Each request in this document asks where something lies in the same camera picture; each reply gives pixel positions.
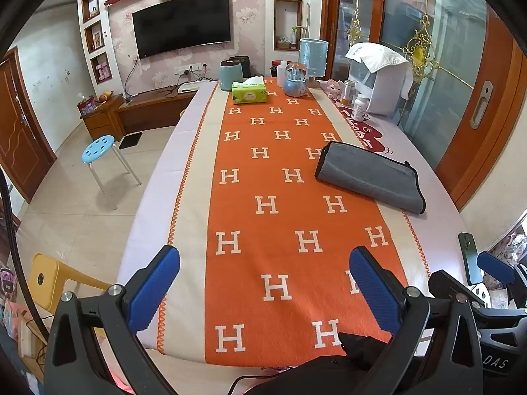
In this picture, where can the white black spotted object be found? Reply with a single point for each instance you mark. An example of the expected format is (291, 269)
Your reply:
(482, 295)

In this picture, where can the wooden low tv bench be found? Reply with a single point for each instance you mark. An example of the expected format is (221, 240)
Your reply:
(156, 109)

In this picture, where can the dark green phone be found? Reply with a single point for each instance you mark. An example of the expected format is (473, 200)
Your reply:
(469, 257)

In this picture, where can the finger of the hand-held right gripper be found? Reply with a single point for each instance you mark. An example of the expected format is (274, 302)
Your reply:
(446, 284)
(496, 265)

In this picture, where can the green tissue pack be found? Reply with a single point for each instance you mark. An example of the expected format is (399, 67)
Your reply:
(248, 92)

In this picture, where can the white set-top box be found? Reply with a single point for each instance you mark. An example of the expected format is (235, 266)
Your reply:
(191, 86)

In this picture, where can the yellow plastic stool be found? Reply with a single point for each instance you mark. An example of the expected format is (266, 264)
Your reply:
(45, 275)

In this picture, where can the pink decoration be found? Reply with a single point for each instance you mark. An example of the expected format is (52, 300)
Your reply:
(103, 72)

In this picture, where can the golden door ornament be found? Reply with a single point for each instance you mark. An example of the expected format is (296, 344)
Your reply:
(420, 49)

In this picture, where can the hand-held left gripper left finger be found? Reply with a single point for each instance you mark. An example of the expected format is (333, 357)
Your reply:
(156, 288)

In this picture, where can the picture frame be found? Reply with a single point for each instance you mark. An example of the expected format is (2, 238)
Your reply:
(96, 39)

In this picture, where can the pink pig toy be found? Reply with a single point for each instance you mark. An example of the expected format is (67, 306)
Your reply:
(334, 89)

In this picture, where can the red printed mat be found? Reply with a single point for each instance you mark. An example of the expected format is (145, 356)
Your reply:
(366, 133)

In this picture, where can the light blue table lamp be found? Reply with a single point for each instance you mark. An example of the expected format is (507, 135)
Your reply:
(313, 55)

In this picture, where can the white cloth cover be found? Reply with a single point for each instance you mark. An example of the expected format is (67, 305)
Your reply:
(378, 57)

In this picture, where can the wall power outlet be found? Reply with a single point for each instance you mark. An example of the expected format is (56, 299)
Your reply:
(190, 68)

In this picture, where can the white pill bottle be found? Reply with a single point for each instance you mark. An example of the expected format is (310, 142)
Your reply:
(359, 109)

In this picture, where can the teal cylindrical canister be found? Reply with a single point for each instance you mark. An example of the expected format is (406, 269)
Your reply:
(229, 76)

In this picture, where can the white water dispenser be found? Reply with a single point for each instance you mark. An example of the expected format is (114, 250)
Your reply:
(385, 90)

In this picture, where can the glass jar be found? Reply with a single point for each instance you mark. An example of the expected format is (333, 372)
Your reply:
(347, 92)

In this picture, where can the black television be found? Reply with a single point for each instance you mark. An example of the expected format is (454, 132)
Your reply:
(181, 24)

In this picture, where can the black appliance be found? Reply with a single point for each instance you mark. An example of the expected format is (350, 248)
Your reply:
(246, 66)

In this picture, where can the grey towel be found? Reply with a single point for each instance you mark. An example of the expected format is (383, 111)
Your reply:
(370, 177)

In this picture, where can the blue plastic stool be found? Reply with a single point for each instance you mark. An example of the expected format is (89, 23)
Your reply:
(98, 148)

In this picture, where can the black floor mat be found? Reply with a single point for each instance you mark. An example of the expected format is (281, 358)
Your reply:
(130, 140)

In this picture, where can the red tissue box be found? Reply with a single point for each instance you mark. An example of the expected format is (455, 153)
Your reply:
(86, 106)

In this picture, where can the orange printed blanket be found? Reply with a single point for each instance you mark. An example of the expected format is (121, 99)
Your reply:
(267, 181)

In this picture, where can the wooden drawer cabinet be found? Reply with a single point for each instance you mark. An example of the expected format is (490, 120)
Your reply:
(103, 119)

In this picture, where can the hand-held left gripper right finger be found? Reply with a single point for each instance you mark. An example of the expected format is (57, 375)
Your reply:
(374, 292)

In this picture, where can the dark lidded jar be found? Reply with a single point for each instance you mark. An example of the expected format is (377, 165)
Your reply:
(274, 70)

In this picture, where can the cardboard box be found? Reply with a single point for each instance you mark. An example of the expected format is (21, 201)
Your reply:
(31, 349)

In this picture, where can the wooden framed glass sliding door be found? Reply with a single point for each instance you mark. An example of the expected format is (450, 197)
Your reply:
(444, 103)

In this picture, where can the orange fruit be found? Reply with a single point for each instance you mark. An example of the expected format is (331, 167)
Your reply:
(103, 97)

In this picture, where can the white plastic bottle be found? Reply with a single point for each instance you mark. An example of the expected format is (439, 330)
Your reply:
(282, 75)

